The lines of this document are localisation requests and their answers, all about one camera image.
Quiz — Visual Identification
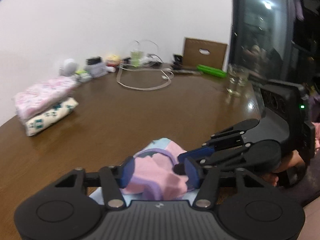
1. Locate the pink blue purple garment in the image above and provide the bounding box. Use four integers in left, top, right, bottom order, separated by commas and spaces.
88, 137, 201, 205

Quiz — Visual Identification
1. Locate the person's right hand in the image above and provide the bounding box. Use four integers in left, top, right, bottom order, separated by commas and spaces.
260, 150, 305, 187

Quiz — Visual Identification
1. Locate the clear drinking glass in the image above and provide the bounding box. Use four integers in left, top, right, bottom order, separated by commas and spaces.
226, 64, 249, 96

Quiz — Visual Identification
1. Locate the green rectangular box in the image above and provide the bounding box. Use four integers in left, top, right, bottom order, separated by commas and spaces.
196, 64, 227, 78

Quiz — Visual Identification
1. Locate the small green white box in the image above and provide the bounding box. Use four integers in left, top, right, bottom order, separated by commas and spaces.
75, 70, 93, 83

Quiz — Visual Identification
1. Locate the lavender tin box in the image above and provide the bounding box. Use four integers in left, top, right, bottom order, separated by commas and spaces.
85, 62, 107, 79

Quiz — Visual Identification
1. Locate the folded cream green-flower cloth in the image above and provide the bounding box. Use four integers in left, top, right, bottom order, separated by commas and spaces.
24, 97, 78, 137

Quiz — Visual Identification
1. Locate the green liquid bottle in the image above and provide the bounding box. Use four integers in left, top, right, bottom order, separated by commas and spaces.
130, 50, 143, 67

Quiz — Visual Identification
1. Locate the black small charger box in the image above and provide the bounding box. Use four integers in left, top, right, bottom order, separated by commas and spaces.
86, 56, 103, 66

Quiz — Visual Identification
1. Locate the white round robot toy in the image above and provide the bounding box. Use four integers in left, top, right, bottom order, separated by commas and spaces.
59, 59, 78, 76

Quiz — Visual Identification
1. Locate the folded pink floral cloth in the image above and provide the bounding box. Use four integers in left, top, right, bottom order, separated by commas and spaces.
14, 76, 78, 120

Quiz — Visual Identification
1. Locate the white charging cable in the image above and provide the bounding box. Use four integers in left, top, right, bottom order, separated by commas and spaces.
116, 65, 176, 91

